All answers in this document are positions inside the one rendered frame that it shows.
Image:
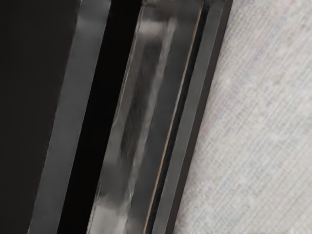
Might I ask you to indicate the black oven with glass door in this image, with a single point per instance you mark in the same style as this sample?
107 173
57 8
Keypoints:
73 117

